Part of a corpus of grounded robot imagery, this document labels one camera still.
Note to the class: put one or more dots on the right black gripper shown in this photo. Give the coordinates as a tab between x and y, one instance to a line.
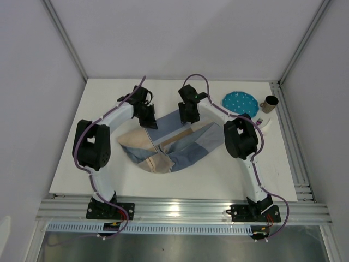
184	117

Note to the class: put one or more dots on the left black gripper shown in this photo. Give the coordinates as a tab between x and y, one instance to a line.
151	123

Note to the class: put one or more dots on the blue beige checked cloth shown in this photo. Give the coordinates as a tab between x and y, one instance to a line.
173	146

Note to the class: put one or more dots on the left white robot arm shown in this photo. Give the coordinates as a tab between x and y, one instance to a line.
92	142

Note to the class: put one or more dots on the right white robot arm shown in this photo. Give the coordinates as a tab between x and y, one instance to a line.
241	143

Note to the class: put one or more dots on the teal dotted plate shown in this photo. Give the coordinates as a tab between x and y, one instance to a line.
241	102

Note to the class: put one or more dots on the white ceramic spoon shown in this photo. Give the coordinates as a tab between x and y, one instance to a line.
265	128

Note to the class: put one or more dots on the brown mug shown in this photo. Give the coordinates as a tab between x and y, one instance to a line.
269	104

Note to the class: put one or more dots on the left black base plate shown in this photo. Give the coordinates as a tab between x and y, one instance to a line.
101	211

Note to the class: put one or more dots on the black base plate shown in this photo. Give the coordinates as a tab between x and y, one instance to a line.
101	211
241	213

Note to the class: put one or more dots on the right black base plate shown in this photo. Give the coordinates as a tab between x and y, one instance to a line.
241	213

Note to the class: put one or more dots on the white slotted cable duct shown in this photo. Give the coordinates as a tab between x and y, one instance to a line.
150	228

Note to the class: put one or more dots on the aluminium mounting rail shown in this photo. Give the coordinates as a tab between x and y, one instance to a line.
171	210

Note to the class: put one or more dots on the left aluminium frame post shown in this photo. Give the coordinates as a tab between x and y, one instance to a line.
59	27

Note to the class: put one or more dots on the aluminium frame post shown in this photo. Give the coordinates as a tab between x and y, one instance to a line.
59	27
309	32

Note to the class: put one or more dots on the right aluminium frame post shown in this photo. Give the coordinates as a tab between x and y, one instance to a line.
309	32

